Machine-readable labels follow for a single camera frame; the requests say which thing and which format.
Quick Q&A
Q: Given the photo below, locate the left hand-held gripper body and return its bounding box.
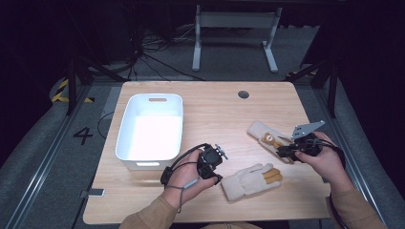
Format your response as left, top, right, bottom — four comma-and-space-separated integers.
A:
196, 143, 229, 179

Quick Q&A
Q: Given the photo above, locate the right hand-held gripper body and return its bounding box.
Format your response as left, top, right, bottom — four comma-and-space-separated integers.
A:
289, 119, 327, 157

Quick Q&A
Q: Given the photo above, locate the cream glove with bear face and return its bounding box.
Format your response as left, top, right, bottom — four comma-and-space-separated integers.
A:
246, 120, 295, 165
220, 162, 284, 202

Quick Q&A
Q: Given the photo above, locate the white plastic bin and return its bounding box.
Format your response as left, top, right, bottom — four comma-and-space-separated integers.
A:
115, 93, 184, 171

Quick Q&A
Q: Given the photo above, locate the person's left hand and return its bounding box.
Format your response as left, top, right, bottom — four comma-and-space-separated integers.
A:
161, 149, 221, 210

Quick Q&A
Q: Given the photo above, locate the person's right hand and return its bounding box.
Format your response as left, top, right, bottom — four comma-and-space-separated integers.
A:
294, 131, 354, 197

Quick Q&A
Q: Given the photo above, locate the black metal stand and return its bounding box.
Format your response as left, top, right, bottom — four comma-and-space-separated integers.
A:
284, 59, 339, 119
65, 53, 129, 116

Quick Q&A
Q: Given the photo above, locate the grey wrist strap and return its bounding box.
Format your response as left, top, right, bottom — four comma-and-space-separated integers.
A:
164, 177, 201, 214

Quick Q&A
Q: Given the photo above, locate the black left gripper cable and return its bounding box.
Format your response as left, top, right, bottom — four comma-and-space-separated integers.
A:
160, 143, 208, 186

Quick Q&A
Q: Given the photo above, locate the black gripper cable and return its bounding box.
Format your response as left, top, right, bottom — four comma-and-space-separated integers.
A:
160, 143, 208, 186
318, 139, 349, 229

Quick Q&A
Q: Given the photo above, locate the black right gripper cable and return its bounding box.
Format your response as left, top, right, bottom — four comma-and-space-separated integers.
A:
318, 139, 349, 229

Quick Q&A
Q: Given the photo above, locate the thin black floor cable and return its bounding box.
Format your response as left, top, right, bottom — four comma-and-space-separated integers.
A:
96, 111, 116, 140

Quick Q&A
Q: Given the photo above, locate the bundle of black floor cables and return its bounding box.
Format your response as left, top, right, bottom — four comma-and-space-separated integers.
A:
126, 23, 205, 82

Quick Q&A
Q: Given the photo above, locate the white metal desk frame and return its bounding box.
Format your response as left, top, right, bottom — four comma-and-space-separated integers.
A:
191, 4, 284, 73

